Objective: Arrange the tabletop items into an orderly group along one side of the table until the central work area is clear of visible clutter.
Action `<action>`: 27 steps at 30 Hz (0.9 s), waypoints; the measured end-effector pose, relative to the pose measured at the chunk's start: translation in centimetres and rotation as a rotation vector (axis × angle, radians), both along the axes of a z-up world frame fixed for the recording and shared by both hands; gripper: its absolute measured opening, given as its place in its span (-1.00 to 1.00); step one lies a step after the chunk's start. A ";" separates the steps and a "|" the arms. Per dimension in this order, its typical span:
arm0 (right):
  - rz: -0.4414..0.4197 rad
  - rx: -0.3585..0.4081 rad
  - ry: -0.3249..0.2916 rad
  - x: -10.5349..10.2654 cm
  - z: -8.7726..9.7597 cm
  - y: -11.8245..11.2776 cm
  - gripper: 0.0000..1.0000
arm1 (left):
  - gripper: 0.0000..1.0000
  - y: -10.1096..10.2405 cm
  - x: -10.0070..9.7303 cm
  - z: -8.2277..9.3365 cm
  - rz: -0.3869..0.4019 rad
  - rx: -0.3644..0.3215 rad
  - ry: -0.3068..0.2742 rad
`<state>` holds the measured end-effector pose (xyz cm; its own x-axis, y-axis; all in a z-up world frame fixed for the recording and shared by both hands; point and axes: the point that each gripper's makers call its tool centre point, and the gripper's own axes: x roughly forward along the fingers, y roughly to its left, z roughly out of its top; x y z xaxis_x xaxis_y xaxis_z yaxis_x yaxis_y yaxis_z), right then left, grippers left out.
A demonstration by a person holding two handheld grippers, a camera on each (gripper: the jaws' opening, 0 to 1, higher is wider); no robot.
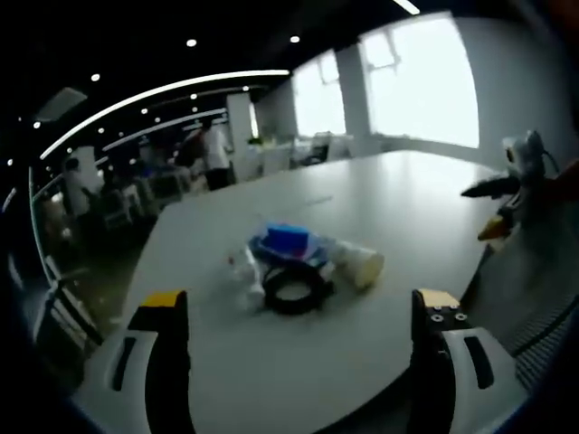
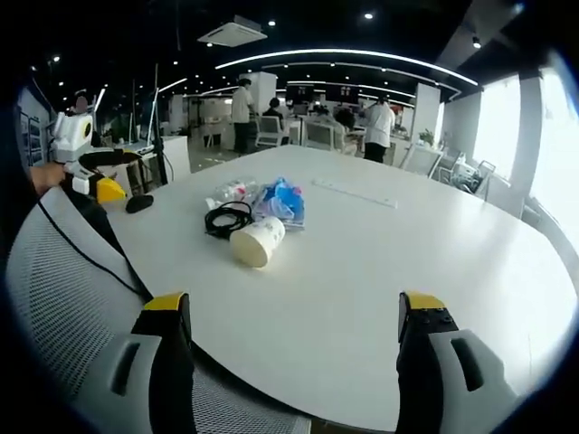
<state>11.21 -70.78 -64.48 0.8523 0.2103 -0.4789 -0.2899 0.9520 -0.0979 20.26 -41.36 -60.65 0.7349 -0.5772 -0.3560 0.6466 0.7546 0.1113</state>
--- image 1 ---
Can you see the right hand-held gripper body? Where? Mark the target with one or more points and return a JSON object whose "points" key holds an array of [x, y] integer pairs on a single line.
{"points": [[531, 163]]}

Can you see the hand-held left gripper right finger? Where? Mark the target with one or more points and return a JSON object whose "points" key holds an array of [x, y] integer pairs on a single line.
{"points": [[427, 361]]}

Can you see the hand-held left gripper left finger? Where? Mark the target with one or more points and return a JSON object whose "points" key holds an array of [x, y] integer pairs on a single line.
{"points": [[169, 361]]}

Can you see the clear plastic bottle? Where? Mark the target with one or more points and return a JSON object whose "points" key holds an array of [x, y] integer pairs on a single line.
{"points": [[246, 276]]}

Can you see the white paper cup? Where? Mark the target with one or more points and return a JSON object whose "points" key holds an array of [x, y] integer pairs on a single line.
{"points": [[357, 264]]}

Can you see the black tape roll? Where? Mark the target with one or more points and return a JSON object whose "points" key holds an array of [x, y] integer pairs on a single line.
{"points": [[276, 296]]}

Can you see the blue sponge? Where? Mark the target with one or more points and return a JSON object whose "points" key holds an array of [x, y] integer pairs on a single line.
{"points": [[287, 234]]}

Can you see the grey mesh chair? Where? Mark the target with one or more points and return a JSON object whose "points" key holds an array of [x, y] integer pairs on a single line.
{"points": [[534, 280]]}

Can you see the white table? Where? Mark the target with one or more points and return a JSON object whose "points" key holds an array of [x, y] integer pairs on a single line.
{"points": [[384, 203]]}

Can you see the large bright window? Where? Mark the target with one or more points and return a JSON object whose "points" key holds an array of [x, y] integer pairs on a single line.
{"points": [[420, 77]]}

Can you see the narrow bright window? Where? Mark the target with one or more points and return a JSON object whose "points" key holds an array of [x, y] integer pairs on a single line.
{"points": [[319, 99]]}

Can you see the curved ceiling light strip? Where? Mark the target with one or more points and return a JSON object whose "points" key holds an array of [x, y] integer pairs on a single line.
{"points": [[149, 92]]}

